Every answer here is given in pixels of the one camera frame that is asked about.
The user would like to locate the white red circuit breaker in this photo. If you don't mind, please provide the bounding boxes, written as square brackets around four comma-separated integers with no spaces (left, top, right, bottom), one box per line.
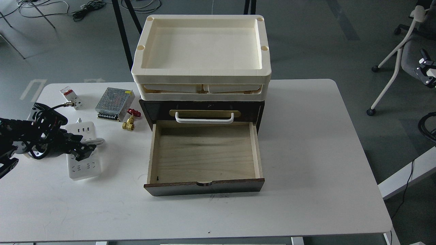
[60,86,84,110]

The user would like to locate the cream plastic tray top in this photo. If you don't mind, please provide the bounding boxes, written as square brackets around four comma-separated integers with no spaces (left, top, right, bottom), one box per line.
[131,15,271,85]

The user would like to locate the metal mesh power supply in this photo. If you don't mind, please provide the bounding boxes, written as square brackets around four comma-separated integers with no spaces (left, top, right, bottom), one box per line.
[95,87,135,121]

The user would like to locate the black floor cables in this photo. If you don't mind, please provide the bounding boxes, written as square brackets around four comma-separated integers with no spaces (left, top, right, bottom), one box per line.
[7,0,161,22]

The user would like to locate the white power strip with cable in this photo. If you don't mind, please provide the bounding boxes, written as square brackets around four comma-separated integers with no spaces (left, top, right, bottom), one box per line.
[65,118,105,180]

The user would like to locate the white side table edge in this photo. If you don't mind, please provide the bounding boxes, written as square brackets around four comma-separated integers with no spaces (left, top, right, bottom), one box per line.
[378,147,436,200]

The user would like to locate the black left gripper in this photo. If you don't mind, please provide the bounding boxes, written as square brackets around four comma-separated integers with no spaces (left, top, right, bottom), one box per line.
[27,102,96,161]

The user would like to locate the white drawer handle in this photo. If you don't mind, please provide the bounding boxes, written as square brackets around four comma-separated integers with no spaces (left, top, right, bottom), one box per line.
[175,112,235,125]

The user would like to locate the brass valve red handle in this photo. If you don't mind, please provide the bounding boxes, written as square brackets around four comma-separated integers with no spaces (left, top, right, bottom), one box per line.
[122,108,141,131]

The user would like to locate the open wooden drawer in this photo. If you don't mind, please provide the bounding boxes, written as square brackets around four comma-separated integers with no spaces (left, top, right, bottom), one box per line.
[144,121,265,196]

